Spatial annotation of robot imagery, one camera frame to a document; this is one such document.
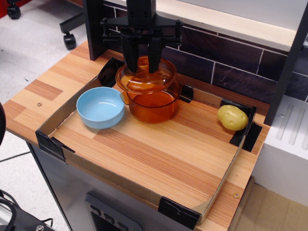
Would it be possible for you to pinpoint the black cable bundle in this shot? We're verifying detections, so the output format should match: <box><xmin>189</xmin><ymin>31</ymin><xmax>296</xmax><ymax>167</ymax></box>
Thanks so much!
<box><xmin>0</xmin><ymin>189</ymin><xmax>54</xmax><ymax>231</ymax></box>

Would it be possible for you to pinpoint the white toy sink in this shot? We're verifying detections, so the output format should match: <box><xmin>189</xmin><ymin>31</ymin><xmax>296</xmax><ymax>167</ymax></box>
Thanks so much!
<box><xmin>252</xmin><ymin>96</ymin><xmax>308</xmax><ymax>205</ymax></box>

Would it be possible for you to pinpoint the yellow toy potato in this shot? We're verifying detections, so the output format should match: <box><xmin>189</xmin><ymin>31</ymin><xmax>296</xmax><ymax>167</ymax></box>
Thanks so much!
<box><xmin>217</xmin><ymin>105</ymin><xmax>248</xmax><ymax>131</ymax></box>

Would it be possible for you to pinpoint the black shelf post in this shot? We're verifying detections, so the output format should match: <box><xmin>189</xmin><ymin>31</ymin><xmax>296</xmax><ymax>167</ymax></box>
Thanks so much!
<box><xmin>82</xmin><ymin>0</ymin><xmax>106</xmax><ymax>61</ymax></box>

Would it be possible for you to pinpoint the black caster wheel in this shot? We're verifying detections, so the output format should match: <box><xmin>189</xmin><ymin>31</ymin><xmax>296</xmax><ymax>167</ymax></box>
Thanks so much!
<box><xmin>7</xmin><ymin>5</ymin><xmax>21</xmax><ymax>19</ymax></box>

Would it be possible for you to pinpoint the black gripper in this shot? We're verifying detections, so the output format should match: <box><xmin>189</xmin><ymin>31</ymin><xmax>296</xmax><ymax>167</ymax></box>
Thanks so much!
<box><xmin>100</xmin><ymin>0</ymin><xmax>183</xmax><ymax>73</ymax></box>

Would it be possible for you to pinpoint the black office chair base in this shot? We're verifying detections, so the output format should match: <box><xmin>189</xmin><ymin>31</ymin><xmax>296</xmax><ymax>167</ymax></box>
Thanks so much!
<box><xmin>60</xmin><ymin>13</ymin><xmax>85</xmax><ymax>50</ymax></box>

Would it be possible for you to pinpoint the dark right shelf post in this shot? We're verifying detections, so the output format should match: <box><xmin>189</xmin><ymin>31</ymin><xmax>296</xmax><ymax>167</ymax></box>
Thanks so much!
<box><xmin>264</xmin><ymin>5</ymin><xmax>308</xmax><ymax>126</ymax></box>

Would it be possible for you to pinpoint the cardboard fence with black tape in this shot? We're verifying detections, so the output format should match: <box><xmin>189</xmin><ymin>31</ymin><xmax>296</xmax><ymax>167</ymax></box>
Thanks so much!
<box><xmin>36</xmin><ymin>58</ymin><xmax>269</xmax><ymax>231</ymax></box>

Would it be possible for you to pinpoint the toy oven control panel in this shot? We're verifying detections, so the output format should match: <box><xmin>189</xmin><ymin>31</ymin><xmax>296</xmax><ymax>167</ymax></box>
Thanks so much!
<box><xmin>85</xmin><ymin>193</ymin><xmax>142</xmax><ymax>231</ymax></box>

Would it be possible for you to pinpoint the orange transparent pot lid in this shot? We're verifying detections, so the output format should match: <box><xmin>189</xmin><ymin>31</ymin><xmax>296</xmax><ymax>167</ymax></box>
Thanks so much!
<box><xmin>115</xmin><ymin>55</ymin><xmax>177</xmax><ymax>94</ymax></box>

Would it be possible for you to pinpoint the light blue bowl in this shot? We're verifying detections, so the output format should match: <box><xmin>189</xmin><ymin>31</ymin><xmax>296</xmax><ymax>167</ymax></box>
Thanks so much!
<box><xmin>76</xmin><ymin>87</ymin><xmax>125</xmax><ymax>129</ymax></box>

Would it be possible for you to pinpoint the orange transparent pot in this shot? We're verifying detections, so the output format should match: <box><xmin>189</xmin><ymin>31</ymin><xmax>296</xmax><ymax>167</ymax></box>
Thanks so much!
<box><xmin>120</xmin><ymin>74</ymin><xmax>184</xmax><ymax>123</ymax></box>

